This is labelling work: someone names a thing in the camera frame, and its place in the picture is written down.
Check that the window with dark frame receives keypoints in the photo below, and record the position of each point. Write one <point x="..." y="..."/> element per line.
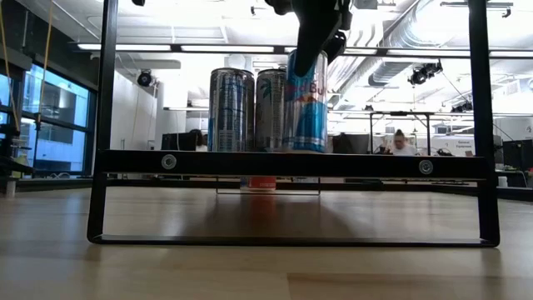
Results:
<point x="62" y="137"/>

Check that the silver can black lid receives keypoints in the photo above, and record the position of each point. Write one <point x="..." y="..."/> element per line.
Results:
<point x="231" y="110"/>
<point x="270" y="110"/>

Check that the red beverage can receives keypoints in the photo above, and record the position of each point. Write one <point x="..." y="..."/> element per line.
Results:
<point x="262" y="183"/>

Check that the black aluminium table frame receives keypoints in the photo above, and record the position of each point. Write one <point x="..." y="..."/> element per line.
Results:
<point x="187" y="183"/>

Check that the wooden shelf black metal frame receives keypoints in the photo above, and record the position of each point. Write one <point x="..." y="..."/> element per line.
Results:
<point x="291" y="164"/>

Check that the white cup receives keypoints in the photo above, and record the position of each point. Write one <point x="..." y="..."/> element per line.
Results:
<point x="502" y="181"/>

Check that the person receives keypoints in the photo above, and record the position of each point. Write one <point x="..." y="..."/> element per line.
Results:
<point x="399" y="143"/>
<point x="196" y="139"/>

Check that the dark equipment rack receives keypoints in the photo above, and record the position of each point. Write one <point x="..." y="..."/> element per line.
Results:
<point x="16" y="166"/>

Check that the black ceiling spot lamp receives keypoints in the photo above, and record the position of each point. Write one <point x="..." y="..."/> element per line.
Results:
<point x="144" y="78"/>

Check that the black ceiling lamp cluster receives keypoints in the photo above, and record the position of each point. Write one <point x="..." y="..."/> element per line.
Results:
<point x="424" y="73"/>
<point x="462" y="106"/>

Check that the black monitor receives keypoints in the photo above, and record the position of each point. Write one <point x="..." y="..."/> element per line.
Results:
<point x="517" y="155"/>
<point x="177" y="141"/>

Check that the white equipment sign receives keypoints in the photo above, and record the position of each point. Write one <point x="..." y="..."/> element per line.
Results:
<point x="458" y="146"/>

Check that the black background rig frame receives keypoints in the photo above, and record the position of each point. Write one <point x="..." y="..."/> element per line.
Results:
<point x="399" y="113"/>

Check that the silver spiral air duct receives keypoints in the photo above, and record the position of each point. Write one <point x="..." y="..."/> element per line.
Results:
<point x="399" y="66"/>

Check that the black background robot arm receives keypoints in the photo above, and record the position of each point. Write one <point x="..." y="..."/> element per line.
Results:
<point x="444" y="152"/>

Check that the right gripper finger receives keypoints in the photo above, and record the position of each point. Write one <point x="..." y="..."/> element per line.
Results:
<point x="338" y="45"/>
<point x="316" y="29"/>

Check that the linear ceiling light bar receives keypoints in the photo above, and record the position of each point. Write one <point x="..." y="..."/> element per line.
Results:
<point x="137" y="47"/>

